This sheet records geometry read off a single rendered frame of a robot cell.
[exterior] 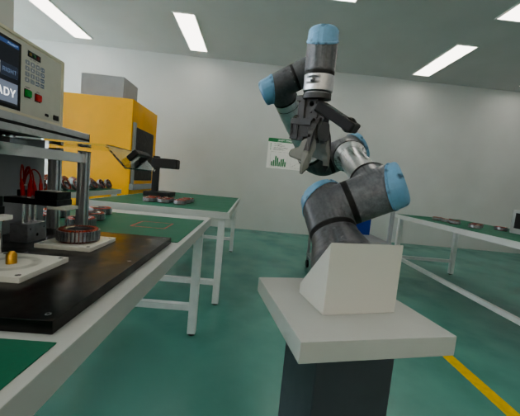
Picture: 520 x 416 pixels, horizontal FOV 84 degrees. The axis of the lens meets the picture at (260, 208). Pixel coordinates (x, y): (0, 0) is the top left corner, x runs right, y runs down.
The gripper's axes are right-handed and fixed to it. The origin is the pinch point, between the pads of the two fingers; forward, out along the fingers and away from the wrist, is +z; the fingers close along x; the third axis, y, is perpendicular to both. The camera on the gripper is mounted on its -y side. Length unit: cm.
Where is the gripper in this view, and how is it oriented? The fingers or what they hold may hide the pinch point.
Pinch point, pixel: (316, 173)
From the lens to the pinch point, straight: 79.0
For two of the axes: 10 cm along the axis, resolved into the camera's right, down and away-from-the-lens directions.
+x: -5.7, 1.3, -8.1
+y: -8.2, -1.7, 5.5
